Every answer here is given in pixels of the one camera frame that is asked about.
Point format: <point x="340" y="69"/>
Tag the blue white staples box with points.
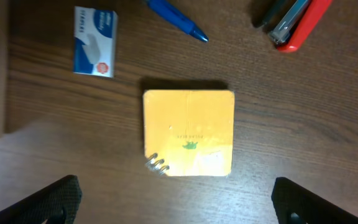
<point x="94" y="42"/>

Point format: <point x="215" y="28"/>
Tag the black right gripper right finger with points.
<point x="295" y="204"/>

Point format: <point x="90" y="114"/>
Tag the red black stapler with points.
<point x="297" y="23"/>

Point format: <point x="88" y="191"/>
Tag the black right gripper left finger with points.
<point x="56" y="203"/>

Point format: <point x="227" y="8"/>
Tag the blue ballpoint pen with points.
<point x="171" y="14"/>

